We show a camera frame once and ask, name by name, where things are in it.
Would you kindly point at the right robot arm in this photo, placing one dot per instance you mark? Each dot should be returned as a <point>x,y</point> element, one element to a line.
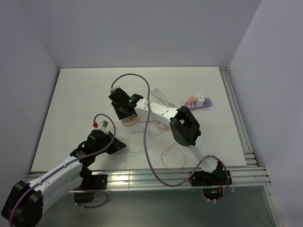
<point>185,130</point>

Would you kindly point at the pink round power socket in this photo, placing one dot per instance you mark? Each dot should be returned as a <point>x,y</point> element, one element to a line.
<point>129,121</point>

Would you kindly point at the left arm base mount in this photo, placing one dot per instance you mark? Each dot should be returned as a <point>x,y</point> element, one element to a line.
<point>89,187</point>

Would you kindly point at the aluminium rail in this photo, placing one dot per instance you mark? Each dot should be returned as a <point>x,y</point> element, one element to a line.
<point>245,142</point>
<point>140,180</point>

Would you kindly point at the pink charger plug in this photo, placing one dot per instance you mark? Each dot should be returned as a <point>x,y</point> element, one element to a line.
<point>191,101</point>

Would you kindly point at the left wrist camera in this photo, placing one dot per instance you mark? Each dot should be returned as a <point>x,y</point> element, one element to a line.
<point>101,126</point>

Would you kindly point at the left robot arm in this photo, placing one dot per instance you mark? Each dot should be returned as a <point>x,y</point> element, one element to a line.
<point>27,201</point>

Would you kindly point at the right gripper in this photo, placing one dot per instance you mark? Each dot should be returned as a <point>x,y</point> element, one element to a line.
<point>116,109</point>

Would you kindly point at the white 80W charger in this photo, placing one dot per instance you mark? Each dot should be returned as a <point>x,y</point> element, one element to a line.
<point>200,100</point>

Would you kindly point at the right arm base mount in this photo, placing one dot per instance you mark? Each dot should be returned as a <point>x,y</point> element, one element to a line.
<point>217,178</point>

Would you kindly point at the aluminium right rail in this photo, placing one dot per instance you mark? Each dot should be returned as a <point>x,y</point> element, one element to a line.
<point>245,142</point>

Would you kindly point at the aluminium front rail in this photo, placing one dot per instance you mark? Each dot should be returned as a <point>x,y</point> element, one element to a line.
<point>140,180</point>

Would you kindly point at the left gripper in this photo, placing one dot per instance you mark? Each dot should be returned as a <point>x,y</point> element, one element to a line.
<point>117,145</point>

